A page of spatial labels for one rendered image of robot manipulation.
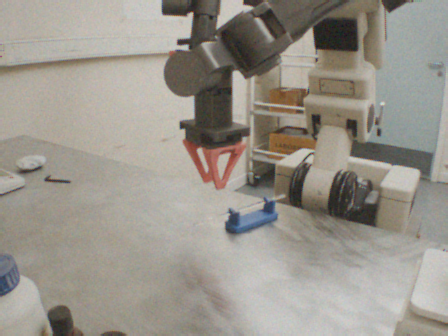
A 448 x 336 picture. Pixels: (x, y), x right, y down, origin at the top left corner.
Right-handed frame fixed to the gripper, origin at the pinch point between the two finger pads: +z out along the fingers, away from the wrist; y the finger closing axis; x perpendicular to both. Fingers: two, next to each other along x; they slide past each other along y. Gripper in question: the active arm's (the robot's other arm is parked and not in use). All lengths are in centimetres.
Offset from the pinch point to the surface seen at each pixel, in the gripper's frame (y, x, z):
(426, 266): 33.0, 4.5, 0.5
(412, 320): 35.5, -2.3, 2.3
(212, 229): -1.6, 0.6, 9.6
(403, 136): -100, 272, 51
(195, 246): 1.5, -4.7, 9.5
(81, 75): -121, 10, -10
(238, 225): 1.5, 3.8, 8.4
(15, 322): 16.9, -32.1, 0.4
